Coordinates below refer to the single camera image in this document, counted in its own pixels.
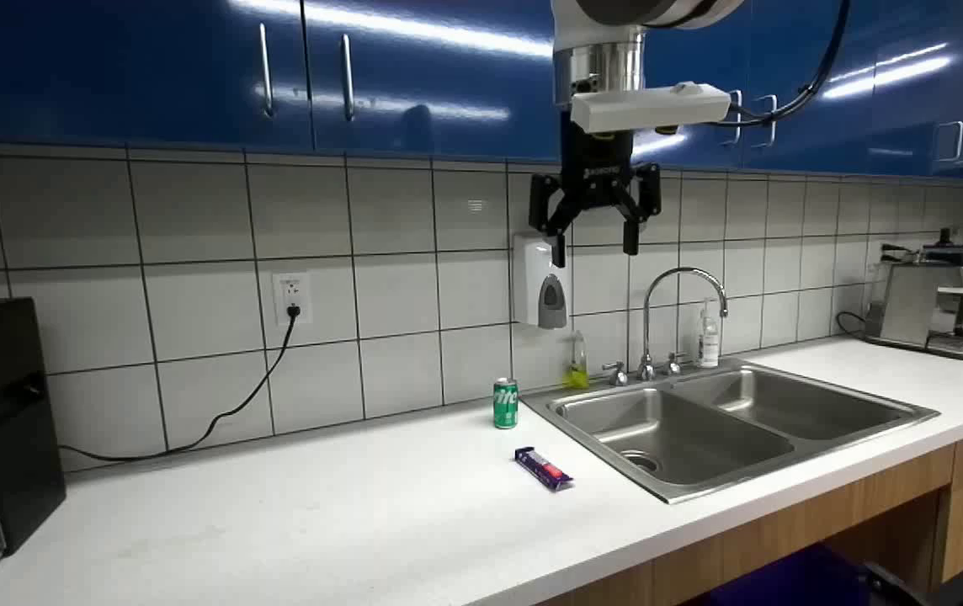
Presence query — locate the clear pump soap bottle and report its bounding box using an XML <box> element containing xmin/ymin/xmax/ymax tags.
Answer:
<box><xmin>696</xmin><ymin>301</ymin><xmax>725</xmax><ymax>373</ymax></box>

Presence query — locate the yellow dish soap bottle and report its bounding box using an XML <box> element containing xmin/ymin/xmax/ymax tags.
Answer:
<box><xmin>558</xmin><ymin>329</ymin><xmax>597</xmax><ymax>396</ymax></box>

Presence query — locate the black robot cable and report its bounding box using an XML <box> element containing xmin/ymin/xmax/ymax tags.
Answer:
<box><xmin>715</xmin><ymin>0</ymin><xmax>855</xmax><ymax>134</ymax></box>

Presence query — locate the silver espresso machine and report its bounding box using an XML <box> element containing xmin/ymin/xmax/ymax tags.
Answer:
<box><xmin>864</xmin><ymin>230</ymin><xmax>963</xmax><ymax>364</ymax></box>

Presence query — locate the stainless steel double sink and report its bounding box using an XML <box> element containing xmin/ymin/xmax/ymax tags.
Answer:
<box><xmin>522</xmin><ymin>357</ymin><xmax>941</xmax><ymax>509</ymax></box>

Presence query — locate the chrome gooseneck faucet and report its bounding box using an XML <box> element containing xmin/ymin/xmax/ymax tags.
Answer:
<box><xmin>635</xmin><ymin>261</ymin><xmax>731</xmax><ymax>381</ymax></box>

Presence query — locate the white wall outlet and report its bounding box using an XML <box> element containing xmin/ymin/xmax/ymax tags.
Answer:
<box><xmin>269</xmin><ymin>270</ymin><xmax>314</xmax><ymax>329</ymax></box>

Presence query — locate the blue bin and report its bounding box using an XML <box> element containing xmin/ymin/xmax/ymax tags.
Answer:
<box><xmin>715</xmin><ymin>546</ymin><xmax>877</xmax><ymax>606</ymax></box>

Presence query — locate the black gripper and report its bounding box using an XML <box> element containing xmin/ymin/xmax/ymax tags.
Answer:
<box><xmin>525</xmin><ymin>112</ymin><xmax>663</xmax><ymax>270</ymax></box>

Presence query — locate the black chair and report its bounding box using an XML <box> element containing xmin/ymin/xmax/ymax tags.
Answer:
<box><xmin>862</xmin><ymin>540</ymin><xmax>963</xmax><ymax>606</ymax></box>

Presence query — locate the green soda can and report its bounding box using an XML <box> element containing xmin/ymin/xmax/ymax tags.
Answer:
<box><xmin>488</xmin><ymin>373</ymin><xmax>522</xmax><ymax>430</ymax></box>

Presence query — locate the black power cord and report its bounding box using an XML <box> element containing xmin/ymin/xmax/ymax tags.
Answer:
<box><xmin>56</xmin><ymin>301</ymin><xmax>305</xmax><ymax>464</ymax></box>

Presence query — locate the black coffee maker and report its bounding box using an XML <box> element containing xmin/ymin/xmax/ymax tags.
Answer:
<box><xmin>0</xmin><ymin>297</ymin><xmax>72</xmax><ymax>599</ymax></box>

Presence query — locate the purple red chocolate bar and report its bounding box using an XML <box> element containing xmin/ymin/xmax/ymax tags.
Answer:
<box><xmin>513</xmin><ymin>444</ymin><xmax>577</xmax><ymax>493</ymax></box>

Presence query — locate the white wall soap dispenser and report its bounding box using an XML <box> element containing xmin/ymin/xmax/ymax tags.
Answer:
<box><xmin>509</xmin><ymin>230</ymin><xmax>577</xmax><ymax>333</ymax></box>

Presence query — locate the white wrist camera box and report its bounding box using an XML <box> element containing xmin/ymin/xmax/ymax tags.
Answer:
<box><xmin>564</xmin><ymin>78</ymin><xmax>735</xmax><ymax>137</ymax></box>

